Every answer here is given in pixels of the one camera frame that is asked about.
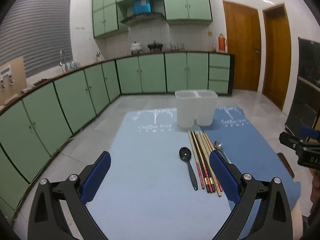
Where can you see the left wooden door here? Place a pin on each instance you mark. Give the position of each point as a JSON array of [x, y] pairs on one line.
[[244, 42]]

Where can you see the black oven cabinet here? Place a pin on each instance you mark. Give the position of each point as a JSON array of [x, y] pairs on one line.
[[305, 106]]

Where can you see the green kitchen cabinets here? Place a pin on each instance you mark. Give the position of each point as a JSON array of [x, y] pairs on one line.
[[116, 16], [37, 124]]

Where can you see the black red-banded chopstick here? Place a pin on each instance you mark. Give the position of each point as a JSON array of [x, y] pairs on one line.
[[200, 161]]

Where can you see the white cooking pot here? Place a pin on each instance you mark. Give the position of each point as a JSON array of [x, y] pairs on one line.
[[135, 48]]

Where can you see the dark blue table mat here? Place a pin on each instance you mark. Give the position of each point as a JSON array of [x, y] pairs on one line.
[[250, 153]]

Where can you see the light blue table mat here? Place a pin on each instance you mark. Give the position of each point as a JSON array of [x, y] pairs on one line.
[[147, 192]]

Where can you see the black gold-banded chopstick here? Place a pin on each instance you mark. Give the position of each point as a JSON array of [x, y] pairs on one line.
[[209, 183]]

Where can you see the chrome sink faucet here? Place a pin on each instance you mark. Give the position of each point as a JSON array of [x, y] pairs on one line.
[[62, 62]]

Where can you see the person's right hand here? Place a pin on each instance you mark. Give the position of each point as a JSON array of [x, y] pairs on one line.
[[315, 194]]

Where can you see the green lower kitchen cabinets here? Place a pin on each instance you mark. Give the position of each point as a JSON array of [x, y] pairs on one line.
[[37, 124]]

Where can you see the black plastic spoon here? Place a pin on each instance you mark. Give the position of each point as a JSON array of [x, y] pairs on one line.
[[185, 155]]

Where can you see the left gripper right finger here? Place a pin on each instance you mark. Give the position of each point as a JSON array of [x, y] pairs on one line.
[[225, 177]]

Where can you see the right wooden door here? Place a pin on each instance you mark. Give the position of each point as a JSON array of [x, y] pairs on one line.
[[278, 54]]

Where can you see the black wok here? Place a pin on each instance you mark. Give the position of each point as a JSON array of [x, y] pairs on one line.
[[155, 46]]

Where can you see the white double utensil holder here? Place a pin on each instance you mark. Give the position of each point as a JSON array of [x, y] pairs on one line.
[[195, 107]]

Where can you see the green upper kitchen cabinets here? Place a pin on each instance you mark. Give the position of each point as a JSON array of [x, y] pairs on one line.
[[116, 16]]

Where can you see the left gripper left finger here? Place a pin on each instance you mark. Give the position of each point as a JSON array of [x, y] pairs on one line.
[[92, 176]]

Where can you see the cardboard panel with device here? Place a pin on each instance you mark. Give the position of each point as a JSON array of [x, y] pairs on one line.
[[13, 79]]

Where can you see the range hood with blue box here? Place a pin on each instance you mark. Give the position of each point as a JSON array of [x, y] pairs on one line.
[[135, 12]]

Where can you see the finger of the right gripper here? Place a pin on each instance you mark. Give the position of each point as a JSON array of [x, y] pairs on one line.
[[309, 132], [290, 141]]

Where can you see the plain wooden chopstick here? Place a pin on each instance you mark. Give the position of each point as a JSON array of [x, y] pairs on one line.
[[207, 152]]

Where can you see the silver metal spoon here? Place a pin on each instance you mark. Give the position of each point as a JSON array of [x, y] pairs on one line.
[[219, 147]]

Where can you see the wooden door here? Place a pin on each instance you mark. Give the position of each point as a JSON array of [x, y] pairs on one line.
[[244, 42], [278, 54]]

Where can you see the orange thermos flask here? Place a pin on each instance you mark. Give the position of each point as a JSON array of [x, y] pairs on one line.
[[221, 43]]

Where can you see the grey window blind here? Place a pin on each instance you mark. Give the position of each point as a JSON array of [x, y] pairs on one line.
[[38, 31]]

